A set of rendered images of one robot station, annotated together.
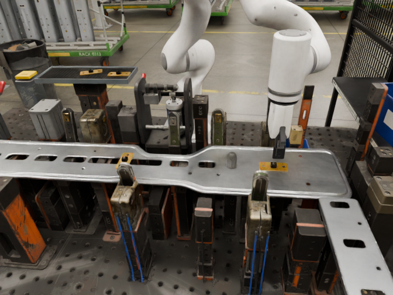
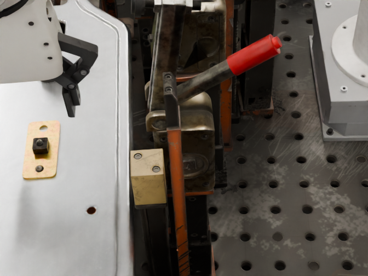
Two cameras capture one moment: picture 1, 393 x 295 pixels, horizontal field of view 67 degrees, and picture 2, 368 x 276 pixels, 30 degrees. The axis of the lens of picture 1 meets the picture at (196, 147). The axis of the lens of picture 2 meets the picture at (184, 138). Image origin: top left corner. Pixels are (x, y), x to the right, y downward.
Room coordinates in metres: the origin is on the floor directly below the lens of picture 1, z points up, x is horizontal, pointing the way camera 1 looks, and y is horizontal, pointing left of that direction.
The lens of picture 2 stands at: (0.79, -0.76, 1.61)
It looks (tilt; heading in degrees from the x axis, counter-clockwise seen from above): 50 degrees down; 81
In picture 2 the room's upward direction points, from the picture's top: 3 degrees counter-clockwise
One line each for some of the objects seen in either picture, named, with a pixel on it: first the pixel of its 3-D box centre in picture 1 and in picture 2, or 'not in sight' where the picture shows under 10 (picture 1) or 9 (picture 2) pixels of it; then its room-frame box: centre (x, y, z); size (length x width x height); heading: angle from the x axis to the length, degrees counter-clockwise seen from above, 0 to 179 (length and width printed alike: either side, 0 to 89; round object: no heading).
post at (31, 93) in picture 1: (45, 124); not in sight; (1.17, 0.67, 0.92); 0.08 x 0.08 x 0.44; 82
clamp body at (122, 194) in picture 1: (134, 232); not in sight; (0.59, 0.20, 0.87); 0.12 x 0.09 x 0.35; 172
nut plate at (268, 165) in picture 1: (273, 165); (40, 146); (0.70, -0.23, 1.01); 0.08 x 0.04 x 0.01; 82
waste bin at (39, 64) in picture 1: (31, 76); not in sight; (3.30, 1.83, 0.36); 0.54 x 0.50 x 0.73; 168
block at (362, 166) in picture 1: (353, 209); not in sight; (0.66, -0.49, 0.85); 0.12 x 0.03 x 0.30; 172
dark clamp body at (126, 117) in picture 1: (137, 152); not in sight; (0.97, 0.24, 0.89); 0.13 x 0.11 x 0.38; 172
